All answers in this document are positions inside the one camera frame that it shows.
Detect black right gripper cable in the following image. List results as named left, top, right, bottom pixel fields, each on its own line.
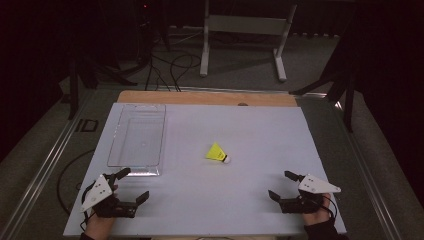
left=321, top=195, right=338, bottom=222

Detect metal floor rail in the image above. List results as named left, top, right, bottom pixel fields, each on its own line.
left=294, top=91, right=403, bottom=240
left=0, top=89, right=98, bottom=240

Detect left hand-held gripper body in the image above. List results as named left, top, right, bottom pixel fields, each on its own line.
left=80, top=172, right=138, bottom=219

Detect white metal stand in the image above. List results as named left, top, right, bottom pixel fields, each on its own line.
left=199, top=0, right=299, bottom=83

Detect black floor cable loop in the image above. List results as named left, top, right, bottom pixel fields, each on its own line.
left=56, top=148, right=96, bottom=216

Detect person's right hand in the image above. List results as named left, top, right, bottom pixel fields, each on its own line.
left=301, top=193, right=333, bottom=228

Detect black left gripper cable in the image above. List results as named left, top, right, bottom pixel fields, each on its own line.
left=79, top=182, right=98, bottom=232

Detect person's left hand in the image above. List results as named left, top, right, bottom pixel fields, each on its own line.
left=84, top=184, right=120, bottom=240

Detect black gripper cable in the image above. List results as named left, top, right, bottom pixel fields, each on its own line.
left=79, top=182, right=98, bottom=232
left=321, top=195, right=338, bottom=222

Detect black tripod stand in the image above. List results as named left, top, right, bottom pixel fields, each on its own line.
left=67, top=49, right=138, bottom=121

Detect clear plastic tray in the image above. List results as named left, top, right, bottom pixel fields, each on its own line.
left=106, top=103, right=167, bottom=177

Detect black floor cables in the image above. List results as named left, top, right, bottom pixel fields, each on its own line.
left=144, top=51, right=203, bottom=93

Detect wooden table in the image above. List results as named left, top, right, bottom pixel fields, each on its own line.
left=116, top=90, right=299, bottom=108

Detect yellow shuttlecock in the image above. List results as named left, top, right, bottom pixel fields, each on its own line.
left=205, top=142, right=232, bottom=165

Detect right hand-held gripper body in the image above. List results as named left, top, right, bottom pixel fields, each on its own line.
left=279, top=173, right=342, bottom=215

